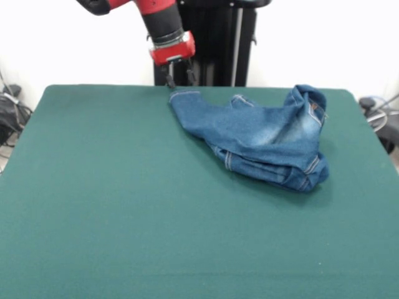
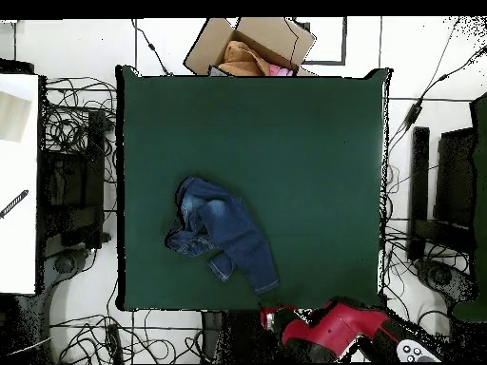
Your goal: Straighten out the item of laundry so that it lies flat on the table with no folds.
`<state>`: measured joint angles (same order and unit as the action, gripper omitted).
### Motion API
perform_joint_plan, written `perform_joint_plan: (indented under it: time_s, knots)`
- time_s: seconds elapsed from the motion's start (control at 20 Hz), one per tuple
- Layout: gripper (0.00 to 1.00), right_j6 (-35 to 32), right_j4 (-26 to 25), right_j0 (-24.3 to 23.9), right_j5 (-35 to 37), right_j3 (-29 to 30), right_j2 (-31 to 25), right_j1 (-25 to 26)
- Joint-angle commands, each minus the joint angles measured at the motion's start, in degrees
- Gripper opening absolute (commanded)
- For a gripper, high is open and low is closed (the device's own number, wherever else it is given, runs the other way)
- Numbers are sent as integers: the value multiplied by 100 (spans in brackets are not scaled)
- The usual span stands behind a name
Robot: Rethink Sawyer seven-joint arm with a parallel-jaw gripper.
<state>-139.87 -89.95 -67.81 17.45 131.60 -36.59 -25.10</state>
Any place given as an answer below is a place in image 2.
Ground blue denim jeans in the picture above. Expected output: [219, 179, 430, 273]
[164, 175, 281, 296]

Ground black flat panel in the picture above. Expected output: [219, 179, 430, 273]
[433, 126, 477, 229]

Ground slim black power strip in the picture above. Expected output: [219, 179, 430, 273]
[106, 322, 124, 364]

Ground dark green table cloth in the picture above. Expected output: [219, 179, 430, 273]
[115, 65, 393, 313]

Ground black upright bar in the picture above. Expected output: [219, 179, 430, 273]
[407, 126, 431, 262]

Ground grey chair base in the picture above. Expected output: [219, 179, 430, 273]
[44, 246, 92, 294]

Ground black metal stand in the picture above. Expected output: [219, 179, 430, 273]
[37, 109, 108, 250]

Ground pink cloth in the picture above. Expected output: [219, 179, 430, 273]
[267, 63, 296, 77]

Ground white desk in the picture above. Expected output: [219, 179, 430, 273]
[0, 73, 40, 295]

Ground orange towel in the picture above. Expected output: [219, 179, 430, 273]
[217, 40, 269, 77]

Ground black ribbed strip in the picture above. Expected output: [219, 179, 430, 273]
[0, 188, 30, 221]

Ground brown cardboard box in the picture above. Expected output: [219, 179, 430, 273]
[183, 16, 317, 77]

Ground beige box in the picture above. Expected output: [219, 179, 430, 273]
[0, 90, 32, 144]

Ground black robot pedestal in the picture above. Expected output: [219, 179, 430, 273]
[201, 310, 267, 364]

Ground tangled black cables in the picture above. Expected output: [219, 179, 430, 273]
[42, 76, 118, 185]
[49, 311, 203, 364]

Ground black power adapter cable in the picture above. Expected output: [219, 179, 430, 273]
[385, 44, 487, 161]

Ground black cable with inline switch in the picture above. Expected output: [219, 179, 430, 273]
[130, 17, 173, 77]

